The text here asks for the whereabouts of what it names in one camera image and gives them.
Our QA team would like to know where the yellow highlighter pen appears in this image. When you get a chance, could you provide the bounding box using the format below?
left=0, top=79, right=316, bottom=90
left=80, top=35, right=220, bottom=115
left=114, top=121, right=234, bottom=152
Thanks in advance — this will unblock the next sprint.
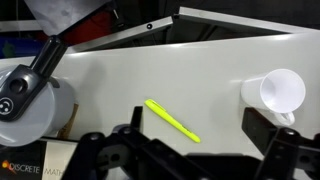
left=143, top=98, right=202, bottom=145

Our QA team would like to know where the metal table frame rail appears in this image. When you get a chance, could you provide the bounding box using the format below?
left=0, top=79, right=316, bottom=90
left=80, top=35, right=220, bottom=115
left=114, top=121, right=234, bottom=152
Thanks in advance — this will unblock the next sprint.
left=66, top=6, right=320, bottom=54

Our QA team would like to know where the discrete mathematics book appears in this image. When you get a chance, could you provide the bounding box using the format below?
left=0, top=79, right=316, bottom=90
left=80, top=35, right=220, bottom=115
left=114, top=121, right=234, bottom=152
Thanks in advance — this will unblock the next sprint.
left=0, top=138, right=82, bottom=180

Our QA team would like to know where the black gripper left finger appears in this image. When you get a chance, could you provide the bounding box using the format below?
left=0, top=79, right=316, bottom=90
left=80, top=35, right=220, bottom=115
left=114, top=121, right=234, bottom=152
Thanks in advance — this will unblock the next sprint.
left=61, top=105, right=218, bottom=180

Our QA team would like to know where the black device at edge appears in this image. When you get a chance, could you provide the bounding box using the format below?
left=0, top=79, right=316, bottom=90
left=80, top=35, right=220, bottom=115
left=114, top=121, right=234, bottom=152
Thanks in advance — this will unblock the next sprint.
left=0, top=35, right=76, bottom=148

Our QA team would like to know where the white cup with handle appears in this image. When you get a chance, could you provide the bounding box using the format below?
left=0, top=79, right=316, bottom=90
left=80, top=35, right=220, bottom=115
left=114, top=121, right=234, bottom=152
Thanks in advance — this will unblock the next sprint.
left=240, top=68, right=307, bottom=127

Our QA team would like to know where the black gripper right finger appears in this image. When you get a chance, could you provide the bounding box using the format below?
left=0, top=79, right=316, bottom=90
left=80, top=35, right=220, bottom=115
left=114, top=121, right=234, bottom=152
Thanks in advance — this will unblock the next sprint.
left=241, top=106, right=320, bottom=180

